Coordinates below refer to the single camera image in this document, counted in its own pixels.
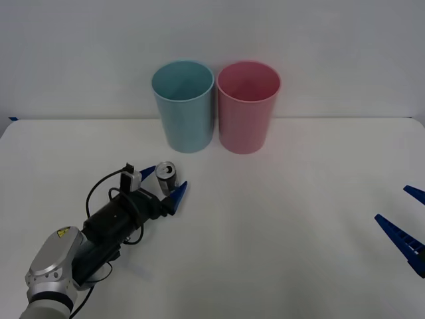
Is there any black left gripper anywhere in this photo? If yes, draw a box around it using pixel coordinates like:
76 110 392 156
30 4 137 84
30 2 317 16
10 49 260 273
127 164 189 223

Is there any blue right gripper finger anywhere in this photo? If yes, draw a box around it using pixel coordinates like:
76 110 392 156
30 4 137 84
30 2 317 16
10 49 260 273
374 213 425 278
402 185 425 201

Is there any black drink can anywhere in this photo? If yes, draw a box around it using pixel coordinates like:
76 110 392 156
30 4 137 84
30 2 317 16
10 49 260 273
155 161 180 197

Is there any pale blue plastic bin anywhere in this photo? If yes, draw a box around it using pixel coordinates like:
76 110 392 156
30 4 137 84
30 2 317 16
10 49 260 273
151 59 214 154

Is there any pink plastic bin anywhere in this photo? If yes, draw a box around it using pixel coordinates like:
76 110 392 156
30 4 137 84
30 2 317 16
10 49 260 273
215 60 282 156

